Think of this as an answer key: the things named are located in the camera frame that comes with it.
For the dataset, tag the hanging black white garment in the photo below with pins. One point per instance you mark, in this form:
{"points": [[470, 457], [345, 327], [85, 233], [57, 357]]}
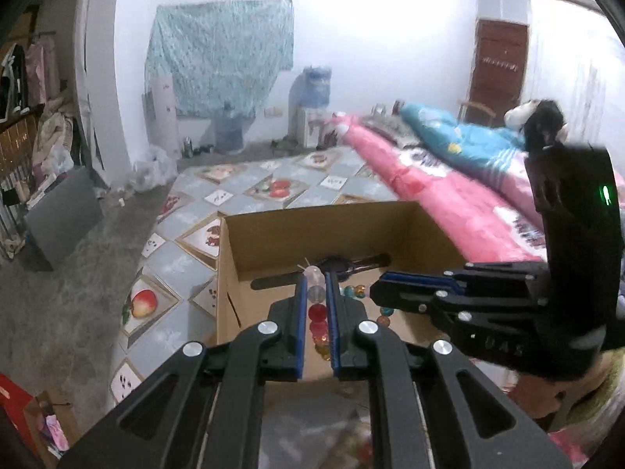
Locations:
{"points": [[14, 83]]}

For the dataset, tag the dark blue smartwatch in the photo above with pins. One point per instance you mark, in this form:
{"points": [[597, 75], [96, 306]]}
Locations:
{"points": [[337, 265]]}

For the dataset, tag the small open cardboard carton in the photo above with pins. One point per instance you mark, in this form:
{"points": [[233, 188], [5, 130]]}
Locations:
{"points": [[51, 430]]}

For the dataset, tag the hanging pink garment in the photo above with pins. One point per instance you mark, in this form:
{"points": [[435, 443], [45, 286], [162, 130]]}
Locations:
{"points": [[41, 71]]}

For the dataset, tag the brown wooden door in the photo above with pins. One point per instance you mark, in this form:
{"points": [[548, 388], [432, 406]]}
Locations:
{"points": [[498, 68]]}

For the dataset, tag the teal floral wall cloth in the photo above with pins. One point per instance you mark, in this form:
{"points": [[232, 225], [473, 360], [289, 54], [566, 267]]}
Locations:
{"points": [[219, 53]]}

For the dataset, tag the pile of clothes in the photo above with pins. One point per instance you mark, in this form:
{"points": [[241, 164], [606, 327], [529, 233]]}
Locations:
{"points": [[53, 132]]}

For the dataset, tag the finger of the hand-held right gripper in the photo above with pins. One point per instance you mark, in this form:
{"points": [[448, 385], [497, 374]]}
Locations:
{"points": [[405, 298], [415, 281]]}

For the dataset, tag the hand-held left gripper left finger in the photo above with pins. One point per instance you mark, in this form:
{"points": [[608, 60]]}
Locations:
{"points": [[300, 327]]}

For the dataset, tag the clear plastic bag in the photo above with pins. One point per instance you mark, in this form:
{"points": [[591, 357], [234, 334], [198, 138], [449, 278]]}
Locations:
{"points": [[151, 168]]}

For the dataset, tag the blue water jug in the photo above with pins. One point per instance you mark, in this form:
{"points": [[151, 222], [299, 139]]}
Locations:
{"points": [[229, 129]]}

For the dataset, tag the grey box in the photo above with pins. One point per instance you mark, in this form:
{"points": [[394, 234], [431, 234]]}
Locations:
{"points": [[63, 215]]}

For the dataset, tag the wooden chair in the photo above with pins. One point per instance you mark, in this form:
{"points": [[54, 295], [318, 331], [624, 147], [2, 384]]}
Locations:
{"points": [[476, 107]]}

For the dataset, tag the blue patterned quilt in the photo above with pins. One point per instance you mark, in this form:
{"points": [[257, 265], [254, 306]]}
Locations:
{"points": [[454, 132]]}

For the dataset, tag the red paper bag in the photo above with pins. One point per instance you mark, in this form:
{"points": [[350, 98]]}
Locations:
{"points": [[14, 405]]}

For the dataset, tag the pink floral blanket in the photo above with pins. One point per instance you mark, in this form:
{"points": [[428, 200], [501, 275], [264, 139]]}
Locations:
{"points": [[439, 190]]}

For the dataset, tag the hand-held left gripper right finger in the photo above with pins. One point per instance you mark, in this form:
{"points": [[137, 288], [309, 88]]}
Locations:
{"points": [[333, 327]]}

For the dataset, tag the metal railing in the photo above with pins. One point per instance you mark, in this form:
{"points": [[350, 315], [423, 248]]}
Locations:
{"points": [[12, 176]]}

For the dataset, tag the grey patterned pillow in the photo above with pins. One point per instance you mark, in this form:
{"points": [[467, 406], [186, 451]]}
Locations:
{"points": [[390, 127]]}

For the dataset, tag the brown cardboard box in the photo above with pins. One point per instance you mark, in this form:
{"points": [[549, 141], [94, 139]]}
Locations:
{"points": [[273, 239]]}

